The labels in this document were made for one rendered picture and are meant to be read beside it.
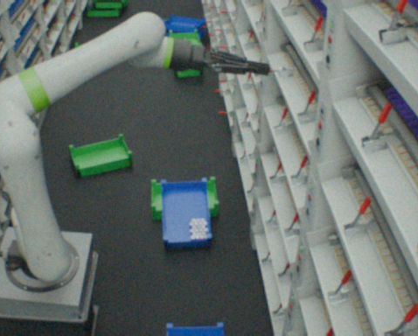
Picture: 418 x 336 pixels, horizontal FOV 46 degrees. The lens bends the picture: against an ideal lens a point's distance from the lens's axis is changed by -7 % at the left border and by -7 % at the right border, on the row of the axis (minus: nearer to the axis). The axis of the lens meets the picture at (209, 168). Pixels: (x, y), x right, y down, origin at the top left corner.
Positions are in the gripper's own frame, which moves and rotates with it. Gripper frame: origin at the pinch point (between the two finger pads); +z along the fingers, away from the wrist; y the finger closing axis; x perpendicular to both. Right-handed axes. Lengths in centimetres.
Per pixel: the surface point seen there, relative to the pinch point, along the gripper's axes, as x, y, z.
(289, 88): -1.1, 8.0, 8.7
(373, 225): 3, 69, 14
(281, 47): 1.6, -16.2, 10.2
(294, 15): 19.1, 0.8, 6.0
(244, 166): -81, -64, 24
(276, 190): -40.3, 5.2, 16.9
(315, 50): 19.7, 27.0, 5.5
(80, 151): -106, -92, -57
